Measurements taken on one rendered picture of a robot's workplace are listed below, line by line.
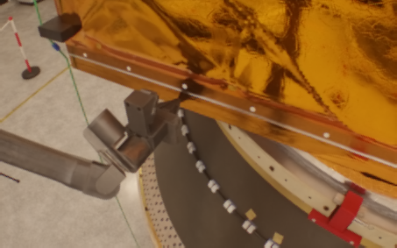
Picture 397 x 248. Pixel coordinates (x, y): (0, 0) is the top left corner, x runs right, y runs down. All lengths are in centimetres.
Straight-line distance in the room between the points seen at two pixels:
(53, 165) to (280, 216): 53
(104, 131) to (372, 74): 45
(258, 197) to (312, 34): 48
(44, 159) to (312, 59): 48
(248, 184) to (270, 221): 11
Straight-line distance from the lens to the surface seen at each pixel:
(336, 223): 64
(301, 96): 48
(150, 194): 119
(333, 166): 62
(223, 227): 88
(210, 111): 64
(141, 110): 51
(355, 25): 41
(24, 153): 57
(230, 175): 81
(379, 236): 65
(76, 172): 55
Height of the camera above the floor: 221
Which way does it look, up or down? 43 degrees down
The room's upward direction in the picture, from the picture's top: straight up
